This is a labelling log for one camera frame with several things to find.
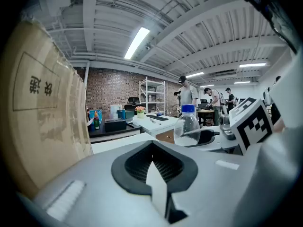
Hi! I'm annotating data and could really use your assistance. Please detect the black office chair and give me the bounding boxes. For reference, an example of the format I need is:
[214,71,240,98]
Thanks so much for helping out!
[124,96,142,116]

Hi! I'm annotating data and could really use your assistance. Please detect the person's right forearm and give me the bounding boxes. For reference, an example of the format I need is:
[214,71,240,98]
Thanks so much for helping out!
[272,118,286,134]

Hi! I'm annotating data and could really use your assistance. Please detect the black keyboard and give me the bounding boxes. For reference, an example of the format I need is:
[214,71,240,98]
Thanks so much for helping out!
[145,114,169,122]

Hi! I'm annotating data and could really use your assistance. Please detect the blue plastic bin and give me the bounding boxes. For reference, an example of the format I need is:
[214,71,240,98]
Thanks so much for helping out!
[88,109,103,127]

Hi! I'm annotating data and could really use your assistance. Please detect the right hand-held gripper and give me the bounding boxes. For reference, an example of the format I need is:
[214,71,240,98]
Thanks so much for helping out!
[186,97,274,156]

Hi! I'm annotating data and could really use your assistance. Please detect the white robot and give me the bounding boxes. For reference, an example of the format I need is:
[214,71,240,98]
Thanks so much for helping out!
[262,87,272,107]

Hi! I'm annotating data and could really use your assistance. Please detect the black desk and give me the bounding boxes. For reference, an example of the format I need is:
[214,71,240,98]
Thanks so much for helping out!
[88,118,143,144]

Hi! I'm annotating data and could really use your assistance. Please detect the white table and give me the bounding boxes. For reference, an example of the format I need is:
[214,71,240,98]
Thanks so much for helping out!
[90,133,157,155]

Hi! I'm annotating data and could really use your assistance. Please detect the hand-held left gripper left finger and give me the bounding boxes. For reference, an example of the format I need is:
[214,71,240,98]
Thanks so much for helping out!
[16,140,247,227]

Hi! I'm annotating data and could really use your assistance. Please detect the round wooden table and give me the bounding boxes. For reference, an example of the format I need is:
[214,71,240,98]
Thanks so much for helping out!
[196,109,215,127]

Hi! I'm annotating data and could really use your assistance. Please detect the clear plastic bottle blue cap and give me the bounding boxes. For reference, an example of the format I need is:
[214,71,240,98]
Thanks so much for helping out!
[173,104,202,147]

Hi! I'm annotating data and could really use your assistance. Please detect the black box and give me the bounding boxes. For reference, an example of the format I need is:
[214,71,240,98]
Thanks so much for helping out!
[104,118,127,133]

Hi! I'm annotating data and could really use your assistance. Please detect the white container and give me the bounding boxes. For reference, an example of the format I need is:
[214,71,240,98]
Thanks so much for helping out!
[109,104,123,120]

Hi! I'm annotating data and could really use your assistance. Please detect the white desk with wooden drawer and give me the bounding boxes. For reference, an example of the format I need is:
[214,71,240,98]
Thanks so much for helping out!
[132,114,178,144]

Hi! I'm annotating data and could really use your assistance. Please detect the brown cardboard box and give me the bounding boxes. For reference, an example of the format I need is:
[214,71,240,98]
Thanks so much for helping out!
[0,19,93,198]

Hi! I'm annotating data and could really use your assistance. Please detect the potted flowers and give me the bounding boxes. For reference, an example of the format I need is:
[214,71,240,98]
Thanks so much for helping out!
[134,105,146,119]

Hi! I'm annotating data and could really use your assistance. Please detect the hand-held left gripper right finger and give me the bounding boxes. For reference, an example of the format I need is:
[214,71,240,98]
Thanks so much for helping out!
[227,52,303,227]

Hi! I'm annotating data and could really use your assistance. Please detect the dark bottle orange cap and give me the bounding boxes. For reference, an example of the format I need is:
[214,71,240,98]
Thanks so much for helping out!
[93,111,100,131]

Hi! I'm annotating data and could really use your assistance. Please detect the white metal shelf rack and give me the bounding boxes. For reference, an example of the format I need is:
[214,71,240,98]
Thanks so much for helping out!
[139,76,166,116]

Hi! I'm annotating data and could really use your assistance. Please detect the teal box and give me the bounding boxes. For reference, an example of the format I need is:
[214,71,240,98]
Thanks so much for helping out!
[116,109,135,122]

